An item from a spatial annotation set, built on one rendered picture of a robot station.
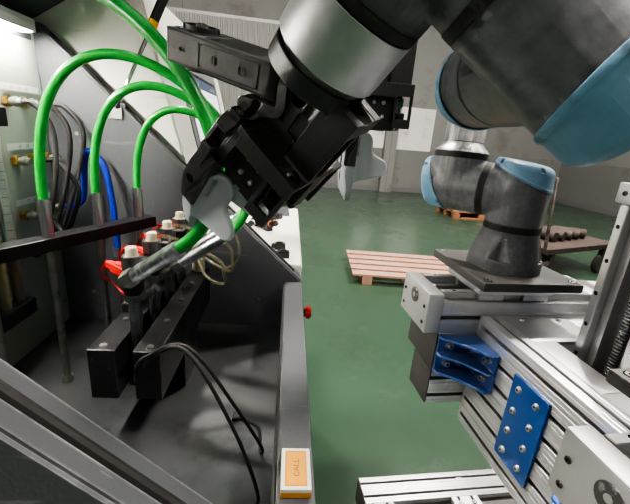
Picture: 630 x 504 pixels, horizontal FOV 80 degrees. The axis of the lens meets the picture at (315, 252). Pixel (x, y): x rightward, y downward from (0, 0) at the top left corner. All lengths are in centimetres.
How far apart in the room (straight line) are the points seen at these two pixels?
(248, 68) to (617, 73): 21
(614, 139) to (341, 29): 15
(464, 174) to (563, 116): 67
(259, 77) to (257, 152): 5
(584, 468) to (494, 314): 43
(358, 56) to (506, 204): 67
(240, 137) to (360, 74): 10
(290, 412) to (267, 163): 34
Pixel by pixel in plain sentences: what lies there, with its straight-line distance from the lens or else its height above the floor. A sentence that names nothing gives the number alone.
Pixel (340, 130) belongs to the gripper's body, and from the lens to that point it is 26.
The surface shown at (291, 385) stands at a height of 95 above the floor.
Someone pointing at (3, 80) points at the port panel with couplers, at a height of 133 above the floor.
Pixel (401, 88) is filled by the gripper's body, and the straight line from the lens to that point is 51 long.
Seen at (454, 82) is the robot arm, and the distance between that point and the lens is 33.
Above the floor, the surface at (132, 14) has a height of 138.
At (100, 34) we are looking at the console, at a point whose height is 144.
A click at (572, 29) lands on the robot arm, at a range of 22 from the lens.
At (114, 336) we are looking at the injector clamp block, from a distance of 64.
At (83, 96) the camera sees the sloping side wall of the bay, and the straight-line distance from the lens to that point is 93.
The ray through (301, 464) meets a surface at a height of 96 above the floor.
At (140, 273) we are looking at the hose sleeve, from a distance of 46.
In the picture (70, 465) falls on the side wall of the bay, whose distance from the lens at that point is 28.
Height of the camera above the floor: 129
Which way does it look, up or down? 18 degrees down
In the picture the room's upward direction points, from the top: 5 degrees clockwise
